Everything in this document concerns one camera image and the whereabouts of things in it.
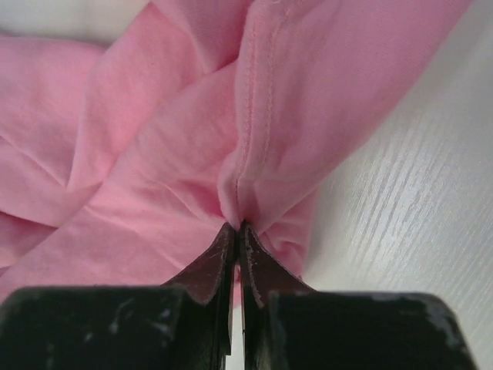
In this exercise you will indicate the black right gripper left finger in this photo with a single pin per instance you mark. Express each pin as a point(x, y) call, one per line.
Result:
point(182, 324)

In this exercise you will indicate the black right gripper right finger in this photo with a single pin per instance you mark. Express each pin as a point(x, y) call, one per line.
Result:
point(289, 325)

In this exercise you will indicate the pink t shirt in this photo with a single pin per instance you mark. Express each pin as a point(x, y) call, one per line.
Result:
point(120, 165)

